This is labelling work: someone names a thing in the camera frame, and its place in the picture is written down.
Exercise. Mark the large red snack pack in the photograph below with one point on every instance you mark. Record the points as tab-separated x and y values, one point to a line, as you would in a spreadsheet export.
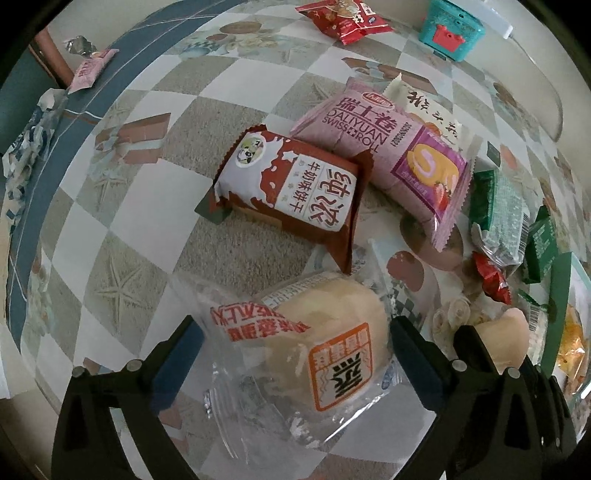
345	20

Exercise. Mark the teal toy box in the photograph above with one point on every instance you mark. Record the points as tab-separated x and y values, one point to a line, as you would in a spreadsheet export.
450	30

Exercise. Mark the clear bag steamed bun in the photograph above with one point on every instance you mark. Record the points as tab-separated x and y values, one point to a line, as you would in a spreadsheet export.
294	366

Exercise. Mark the brown white milk biscuit pack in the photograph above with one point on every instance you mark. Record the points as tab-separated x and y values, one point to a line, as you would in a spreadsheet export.
297	187

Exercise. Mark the orange snack bag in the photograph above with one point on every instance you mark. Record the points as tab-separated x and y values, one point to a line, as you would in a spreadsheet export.
574	352

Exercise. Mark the white snack pack black script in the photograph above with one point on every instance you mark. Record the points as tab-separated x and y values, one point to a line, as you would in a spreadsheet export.
425	109

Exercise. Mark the green rimmed tray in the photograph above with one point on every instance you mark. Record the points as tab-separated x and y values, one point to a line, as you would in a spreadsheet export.
570	284

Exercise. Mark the crumpled silver wrapper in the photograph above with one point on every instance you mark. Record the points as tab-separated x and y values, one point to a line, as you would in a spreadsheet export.
80	46

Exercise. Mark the pink swiss roll pack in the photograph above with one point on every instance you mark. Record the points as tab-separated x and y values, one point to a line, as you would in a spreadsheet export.
412	165

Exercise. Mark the clear green cracker pack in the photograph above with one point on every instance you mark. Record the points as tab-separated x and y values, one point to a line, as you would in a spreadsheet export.
499	218

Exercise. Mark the green snack pack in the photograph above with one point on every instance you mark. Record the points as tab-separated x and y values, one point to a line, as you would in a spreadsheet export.
541	248

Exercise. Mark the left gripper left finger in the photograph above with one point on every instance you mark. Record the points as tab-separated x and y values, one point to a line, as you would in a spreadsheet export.
86	445

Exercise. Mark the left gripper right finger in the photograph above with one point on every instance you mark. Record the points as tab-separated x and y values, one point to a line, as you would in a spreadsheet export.
489	425

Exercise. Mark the small red candy pack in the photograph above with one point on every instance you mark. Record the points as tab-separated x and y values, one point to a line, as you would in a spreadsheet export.
494	283

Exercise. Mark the small pink wrapper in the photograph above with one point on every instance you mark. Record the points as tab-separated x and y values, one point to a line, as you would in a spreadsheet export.
90	69

